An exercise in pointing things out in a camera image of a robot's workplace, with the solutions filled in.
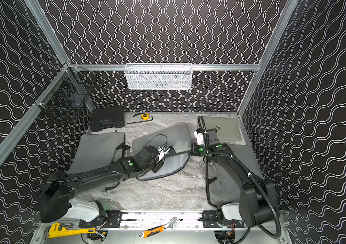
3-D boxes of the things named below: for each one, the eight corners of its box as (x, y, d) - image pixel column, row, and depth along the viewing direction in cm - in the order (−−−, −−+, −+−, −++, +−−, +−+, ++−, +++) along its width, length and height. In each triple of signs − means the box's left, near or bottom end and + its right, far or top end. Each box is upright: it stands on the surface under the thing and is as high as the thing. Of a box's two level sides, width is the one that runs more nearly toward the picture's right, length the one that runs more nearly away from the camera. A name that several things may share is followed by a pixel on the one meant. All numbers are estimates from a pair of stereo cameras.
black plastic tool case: (88, 132, 111) (84, 126, 106) (98, 110, 125) (95, 104, 120) (122, 132, 111) (119, 127, 106) (127, 110, 126) (126, 105, 121)
